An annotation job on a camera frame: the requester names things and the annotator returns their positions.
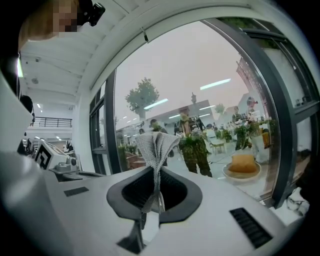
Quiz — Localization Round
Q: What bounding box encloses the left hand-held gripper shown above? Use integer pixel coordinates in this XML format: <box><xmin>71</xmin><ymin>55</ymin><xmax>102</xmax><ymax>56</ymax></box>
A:
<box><xmin>34</xmin><ymin>141</ymin><xmax>107</xmax><ymax>183</ymax></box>

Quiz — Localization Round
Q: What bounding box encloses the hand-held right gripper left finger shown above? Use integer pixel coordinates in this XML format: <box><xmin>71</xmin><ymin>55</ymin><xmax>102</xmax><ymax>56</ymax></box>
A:
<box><xmin>43</xmin><ymin>166</ymin><xmax>155</xmax><ymax>256</ymax></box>

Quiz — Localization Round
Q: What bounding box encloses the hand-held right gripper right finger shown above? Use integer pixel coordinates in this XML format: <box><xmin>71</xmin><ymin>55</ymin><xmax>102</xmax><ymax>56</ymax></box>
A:
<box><xmin>143</xmin><ymin>166</ymin><xmax>286</xmax><ymax>256</ymax></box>

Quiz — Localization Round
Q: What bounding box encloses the grey cloth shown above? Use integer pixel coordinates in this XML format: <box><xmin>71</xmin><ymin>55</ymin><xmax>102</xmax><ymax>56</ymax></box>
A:
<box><xmin>134</xmin><ymin>131</ymin><xmax>181</xmax><ymax>216</ymax></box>

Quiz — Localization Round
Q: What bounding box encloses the large window glass pane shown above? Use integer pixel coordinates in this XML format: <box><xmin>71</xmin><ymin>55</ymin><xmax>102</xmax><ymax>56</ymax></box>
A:
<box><xmin>113</xmin><ymin>21</ymin><xmax>280</xmax><ymax>201</ymax></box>

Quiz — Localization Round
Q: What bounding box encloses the black railing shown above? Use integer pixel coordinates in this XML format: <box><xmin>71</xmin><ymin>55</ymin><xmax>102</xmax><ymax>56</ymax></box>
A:
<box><xmin>34</xmin><ymin>116</ymin><xmax>73</xmax><ymax>129</ymax></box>

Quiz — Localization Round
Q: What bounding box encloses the leafy green tree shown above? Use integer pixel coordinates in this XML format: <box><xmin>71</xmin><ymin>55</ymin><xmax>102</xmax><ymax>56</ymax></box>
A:
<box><xmin>124</xmin><ymin>77</ymin><xmax>161</xmax><ymax>119</ymax></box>

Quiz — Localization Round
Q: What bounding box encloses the person's face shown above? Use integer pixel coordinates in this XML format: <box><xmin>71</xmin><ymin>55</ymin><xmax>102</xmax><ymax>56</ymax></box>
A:
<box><xmin>18</xmin><ymin>0</ymin><xmax>87</xmax><ymax>48</ymax></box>

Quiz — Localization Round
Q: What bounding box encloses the narrow window pane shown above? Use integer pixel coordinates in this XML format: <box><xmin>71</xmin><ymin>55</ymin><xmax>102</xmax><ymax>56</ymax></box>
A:
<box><xmin>262</xmin><ymin>47</ymin><xmax>320</xmax><ymax>108</ymax></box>

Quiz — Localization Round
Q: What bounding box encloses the dark window frame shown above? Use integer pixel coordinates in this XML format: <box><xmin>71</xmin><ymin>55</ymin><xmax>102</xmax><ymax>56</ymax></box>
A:
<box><xmin>88</xmin><ymin>17</ymin><xmax>320</xmax><ymax>210</ymax></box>

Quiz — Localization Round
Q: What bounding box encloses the blind cord clip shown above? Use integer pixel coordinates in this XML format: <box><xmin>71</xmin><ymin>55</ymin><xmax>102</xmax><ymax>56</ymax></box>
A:
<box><xmin>140</xmin><ymin>26</ymin><xmax>150</xmax><ymax>44</ymax></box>

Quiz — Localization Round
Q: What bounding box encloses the black head-worn camera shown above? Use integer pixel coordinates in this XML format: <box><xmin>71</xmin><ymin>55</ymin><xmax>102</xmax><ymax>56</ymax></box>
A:
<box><xmin>83</xmin><ymin>1</ymin><xmax>106</xmax><ymax>27</ymax></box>

